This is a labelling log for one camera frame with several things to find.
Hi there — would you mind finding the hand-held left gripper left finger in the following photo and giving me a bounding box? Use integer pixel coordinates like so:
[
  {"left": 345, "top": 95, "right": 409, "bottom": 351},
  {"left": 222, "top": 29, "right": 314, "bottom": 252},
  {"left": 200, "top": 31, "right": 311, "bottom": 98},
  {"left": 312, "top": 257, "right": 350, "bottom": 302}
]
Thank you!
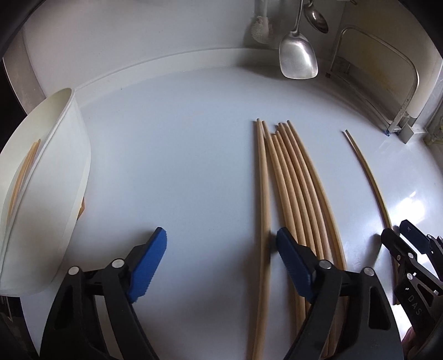
[{"left": 40, "top": 227, "right": 168, "bottom": 360}]

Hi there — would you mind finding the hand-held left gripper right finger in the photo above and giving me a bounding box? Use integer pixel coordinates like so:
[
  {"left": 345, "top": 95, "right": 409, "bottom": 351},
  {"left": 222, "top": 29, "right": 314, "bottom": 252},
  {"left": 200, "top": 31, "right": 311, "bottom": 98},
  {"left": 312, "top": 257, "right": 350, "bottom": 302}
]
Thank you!
[{"left": 276, "top": 227, "right": 405, "bottom": 360}]

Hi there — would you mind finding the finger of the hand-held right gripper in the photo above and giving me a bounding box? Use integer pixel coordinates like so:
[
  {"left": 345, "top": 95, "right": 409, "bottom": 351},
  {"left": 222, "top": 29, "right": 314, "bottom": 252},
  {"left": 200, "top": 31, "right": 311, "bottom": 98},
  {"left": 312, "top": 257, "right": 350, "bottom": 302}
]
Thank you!
[
  {"left": 400, "top": 220, "right": 433, "bottom": 253},
  {"left": 381, "top": 228, "right": 419, "bottom": 269}
]

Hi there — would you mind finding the bundle of wooden chopsticks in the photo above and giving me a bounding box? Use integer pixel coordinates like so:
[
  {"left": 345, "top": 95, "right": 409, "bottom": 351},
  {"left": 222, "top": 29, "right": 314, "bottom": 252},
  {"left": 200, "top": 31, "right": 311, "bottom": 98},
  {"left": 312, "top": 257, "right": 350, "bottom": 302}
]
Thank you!
[{"left": 252, "top": 119, "right": 348, "bottom": 360}]

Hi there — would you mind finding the white round basin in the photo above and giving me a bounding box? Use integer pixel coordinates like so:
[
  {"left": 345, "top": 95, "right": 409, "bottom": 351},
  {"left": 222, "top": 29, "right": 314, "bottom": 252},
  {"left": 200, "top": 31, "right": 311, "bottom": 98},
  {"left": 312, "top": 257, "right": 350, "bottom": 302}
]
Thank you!
[{"left": 0, "top": 88, "right": 91, "bottom": 296}]

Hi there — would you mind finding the person's right hand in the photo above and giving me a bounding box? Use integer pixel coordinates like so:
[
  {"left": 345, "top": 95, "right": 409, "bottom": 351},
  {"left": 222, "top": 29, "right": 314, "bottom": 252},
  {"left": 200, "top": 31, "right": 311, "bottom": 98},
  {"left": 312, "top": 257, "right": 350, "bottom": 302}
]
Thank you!
[{"left": 403, "top": 325, "right": 421, "bottom": 354}]

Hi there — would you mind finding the beige board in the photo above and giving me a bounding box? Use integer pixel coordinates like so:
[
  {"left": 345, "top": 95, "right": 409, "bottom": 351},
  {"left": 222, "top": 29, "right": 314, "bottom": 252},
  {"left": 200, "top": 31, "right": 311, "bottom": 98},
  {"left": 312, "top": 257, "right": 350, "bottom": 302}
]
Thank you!
[{"left": 341, "top": 29, "right": 418, "bottom": 115}]

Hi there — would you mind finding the steel spatula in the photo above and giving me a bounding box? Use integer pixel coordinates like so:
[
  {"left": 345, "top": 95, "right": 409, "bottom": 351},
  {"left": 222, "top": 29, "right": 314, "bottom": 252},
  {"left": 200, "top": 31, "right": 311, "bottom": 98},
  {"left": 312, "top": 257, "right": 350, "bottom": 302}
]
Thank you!
[{"left": 279, "top": 0, "right": 319, "bottom": 80}]

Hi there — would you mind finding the steel ladle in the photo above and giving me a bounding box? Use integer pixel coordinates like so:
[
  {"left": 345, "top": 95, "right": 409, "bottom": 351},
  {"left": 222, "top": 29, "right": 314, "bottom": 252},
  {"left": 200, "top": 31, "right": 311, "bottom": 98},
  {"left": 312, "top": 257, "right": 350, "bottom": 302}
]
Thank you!
[{"left": 303, "top": 0, "right": 329, "bottom": 34}]

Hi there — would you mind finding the white dish brush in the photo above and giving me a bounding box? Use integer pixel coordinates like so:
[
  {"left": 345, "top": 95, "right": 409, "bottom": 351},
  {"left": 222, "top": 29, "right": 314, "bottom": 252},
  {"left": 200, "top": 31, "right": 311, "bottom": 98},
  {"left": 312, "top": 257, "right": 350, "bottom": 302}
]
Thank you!
[{"left": 250, "top": 0, "right": 275, "bottom": 44}]

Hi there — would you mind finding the metal wire rack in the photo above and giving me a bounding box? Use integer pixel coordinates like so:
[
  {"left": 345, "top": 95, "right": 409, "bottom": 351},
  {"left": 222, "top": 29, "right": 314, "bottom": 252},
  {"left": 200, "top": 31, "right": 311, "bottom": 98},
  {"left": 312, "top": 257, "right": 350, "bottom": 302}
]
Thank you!
[{"left": 327, "top": 26, "right": 424, "bottom": 144}]

